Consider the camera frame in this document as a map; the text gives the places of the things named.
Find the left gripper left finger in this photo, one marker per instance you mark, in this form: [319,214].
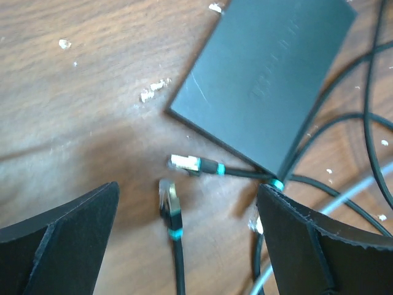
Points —
[59,251]

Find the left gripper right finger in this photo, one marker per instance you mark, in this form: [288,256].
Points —
[312,253]

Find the black network switch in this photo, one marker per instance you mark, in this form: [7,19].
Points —
[259,75]

